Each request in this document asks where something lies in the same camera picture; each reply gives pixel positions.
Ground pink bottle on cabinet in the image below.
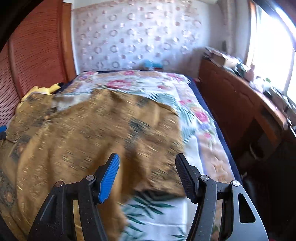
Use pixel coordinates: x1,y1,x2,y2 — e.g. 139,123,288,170
245,64,255,82

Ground wooden side cabinet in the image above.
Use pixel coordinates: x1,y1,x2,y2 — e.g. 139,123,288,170
198,58,288,169

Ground yellow Pikachu plush toy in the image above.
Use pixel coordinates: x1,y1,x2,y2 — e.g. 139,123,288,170
21,82,64,102

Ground golden brown patterned garment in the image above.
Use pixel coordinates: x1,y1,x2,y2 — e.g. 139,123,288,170
1,89,184,240

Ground blue item at headboard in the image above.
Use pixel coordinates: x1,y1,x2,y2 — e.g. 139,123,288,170
142,60,163,70

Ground white circle pattern curtain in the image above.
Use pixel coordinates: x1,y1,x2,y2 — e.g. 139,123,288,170
71,1,225,76

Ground floral bed quilt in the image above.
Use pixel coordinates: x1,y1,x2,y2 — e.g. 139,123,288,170
62,70,241,182

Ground palm leaf print sheet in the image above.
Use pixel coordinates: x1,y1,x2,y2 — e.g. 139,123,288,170
120,91,233,240

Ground cardboard box on cabinet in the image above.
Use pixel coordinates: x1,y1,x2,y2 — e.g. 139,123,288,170
210,52,236,68

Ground window with wooden frame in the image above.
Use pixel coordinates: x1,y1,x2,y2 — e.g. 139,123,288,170
249,1,295,101

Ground wooden louvered wardrobe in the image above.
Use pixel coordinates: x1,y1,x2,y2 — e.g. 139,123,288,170
1,1,76,126

